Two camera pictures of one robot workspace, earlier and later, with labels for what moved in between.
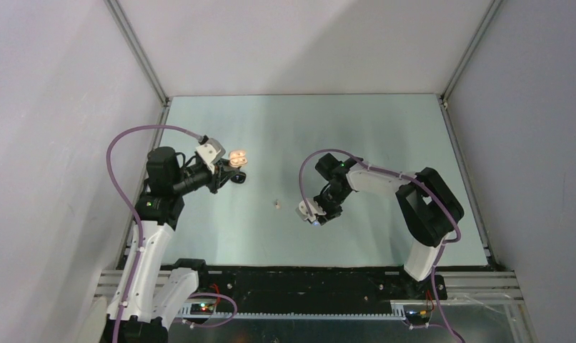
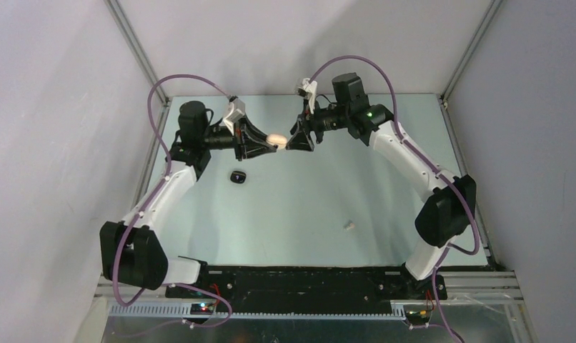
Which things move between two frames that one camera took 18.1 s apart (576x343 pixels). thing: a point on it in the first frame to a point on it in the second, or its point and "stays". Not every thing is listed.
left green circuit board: x=202 y=309 stays
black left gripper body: x=211 y=182 to x=238 y=140
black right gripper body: x=339 y=196 to x=320 y=121
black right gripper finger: x=332 y=212 to x=301 y=141
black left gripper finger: x=223 y=175 to x=253 y=148
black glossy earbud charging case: x=239 y=178 stays
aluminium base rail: x=482 y=287 stays
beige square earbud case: x=238 y=158 to x=277 y=139
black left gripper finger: x=225 y=163 to x=251 y=131
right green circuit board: x=417 y=314 stays
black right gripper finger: x=324 y=200 to x=299 y=126
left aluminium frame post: x=132 y=41 stays
